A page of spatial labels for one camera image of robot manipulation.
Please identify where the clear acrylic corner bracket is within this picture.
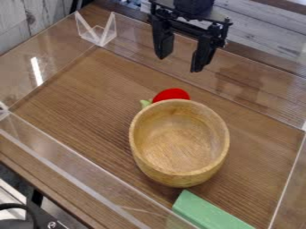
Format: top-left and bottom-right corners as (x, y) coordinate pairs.
(73, 13), (117, 47)

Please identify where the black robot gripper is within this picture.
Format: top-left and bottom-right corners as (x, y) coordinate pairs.
(148, 0), (232, 72)

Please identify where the black cable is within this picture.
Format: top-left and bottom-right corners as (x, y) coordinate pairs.
(0, 203), (37, 229)

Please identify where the green rectangular block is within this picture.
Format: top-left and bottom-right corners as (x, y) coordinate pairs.
(172, 190), (255, 229)

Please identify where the wooden bowl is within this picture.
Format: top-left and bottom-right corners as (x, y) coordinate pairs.
(130, 99), (230, 188)

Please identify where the red plush strawberry toy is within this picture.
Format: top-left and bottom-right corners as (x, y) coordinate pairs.
(140, 88), (190, 108)

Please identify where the black table leg bracket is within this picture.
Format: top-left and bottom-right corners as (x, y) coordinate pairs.
(27, 190), (68, 229)

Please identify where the clear acrylic tray wall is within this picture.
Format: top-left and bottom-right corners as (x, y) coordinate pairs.
(0, 102), (198, 229)

